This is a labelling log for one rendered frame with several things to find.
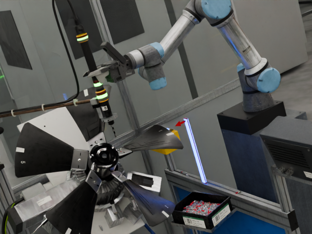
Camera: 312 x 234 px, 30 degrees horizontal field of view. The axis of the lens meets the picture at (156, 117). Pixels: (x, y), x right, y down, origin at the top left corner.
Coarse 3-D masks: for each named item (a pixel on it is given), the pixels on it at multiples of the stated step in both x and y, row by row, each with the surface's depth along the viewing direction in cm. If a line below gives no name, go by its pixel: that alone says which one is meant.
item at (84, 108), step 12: (108, 84) 254; (72, 96) 257; (84, 96) 255; (96, 96) 253; (108, 96) 251; (72, 108) 256; (84, 108) 253; (84, 120) 251; (96, 120) 248; (84, 132) 250; (96, 132) 246
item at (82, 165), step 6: (78, 150) 238; (84, 150) 239; (78, 156) 239; (84, 156) 240; (72, 162) 240; (78, 162) 240; (84, 162) 241; (72, 168) 241; (78, 168) 241; (84, 168) 241
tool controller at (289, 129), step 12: (276, 120) 210; (288, 120) 206; (300, 120) 202; (264, 132) 207; (276, 132) 203; (288, 132) 199; (300, 132) 195; (276, 144) 203; (288, 144) 197; (300, 144) 191; (276, 156) 209; (288, 156) 202; (300, 156) 195; (288, 168) 208; (300, 168) 201
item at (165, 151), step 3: (174, 132) 284; (177, 132) 285; (177, 135) 285; (153, 150) 294; (156, 150) 291; (159, 150) 288; (162, 150) 285; (165, 150) 283; (168, 150) 284; (171, 150) 285; (174, 150) 286; (162, 153) 286; (165, 153) 284; (168, 153) 284
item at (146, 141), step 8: (152, 128) 262; (160, 128) 260; (144, 136) 256; (152, 136) 254; (160, 136) 254; (168, 136) 254; (176, 136) 254; (128, 144) 250; (136, 144) 248; (144, 144) 247; (152, 144) 247; (160, 144) 248; (168, 144) 248; (176, 144) 249
